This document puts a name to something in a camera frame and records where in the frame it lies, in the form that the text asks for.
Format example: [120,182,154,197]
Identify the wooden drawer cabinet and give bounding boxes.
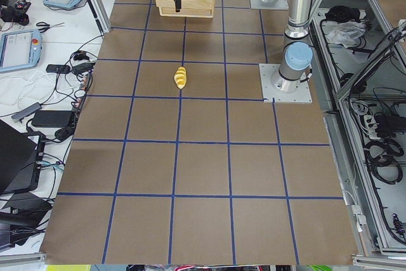
[157,6,214,18]

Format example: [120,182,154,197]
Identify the yellow toy bread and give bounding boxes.
[174,67,187,90]

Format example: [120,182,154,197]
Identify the black scissors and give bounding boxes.
[36,22,65,33]

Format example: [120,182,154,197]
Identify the black phone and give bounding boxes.
[46,64,71,74]

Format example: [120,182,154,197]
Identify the blue teach pendant near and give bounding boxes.
[1,29,42,73]

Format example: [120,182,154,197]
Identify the white crumpled cloth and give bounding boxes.
[326,22,366,48]

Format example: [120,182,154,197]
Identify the black power adapter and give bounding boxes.
[32,110,72,128]

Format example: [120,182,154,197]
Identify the black laptop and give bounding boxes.
[1,121,45,195]

